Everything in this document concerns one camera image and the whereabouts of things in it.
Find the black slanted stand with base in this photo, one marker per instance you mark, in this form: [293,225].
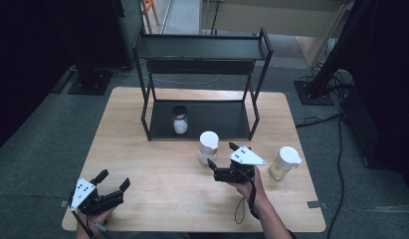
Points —
[314,91]

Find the person's right hand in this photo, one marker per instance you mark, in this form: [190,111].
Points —
[250,186]

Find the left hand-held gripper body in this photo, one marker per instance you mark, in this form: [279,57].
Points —
[94,199]

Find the black equipment box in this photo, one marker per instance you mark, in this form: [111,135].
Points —
[374,132]

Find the grey tape piece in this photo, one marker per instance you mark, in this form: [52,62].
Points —
[63,203]
[317,204]

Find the beige cabinet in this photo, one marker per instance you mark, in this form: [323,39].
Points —
[275,16]

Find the orange wooden stool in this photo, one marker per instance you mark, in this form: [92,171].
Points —
[150,13]

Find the white-capped bottle with yellow contents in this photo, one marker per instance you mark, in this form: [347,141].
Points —
[285,162]

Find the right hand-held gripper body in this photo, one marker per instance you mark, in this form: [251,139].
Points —
[238,166]

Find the white-capped bottle with white powder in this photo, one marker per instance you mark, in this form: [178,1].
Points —
[208,142]

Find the black stand with square base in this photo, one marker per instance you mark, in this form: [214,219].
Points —
[89,81]

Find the person's left hand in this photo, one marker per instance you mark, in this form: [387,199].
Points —
[99,220]

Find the black metal two-tier shelf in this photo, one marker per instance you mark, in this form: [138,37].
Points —
[198,116]

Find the glass jar with black lid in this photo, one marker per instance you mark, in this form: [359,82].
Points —
[180,122]

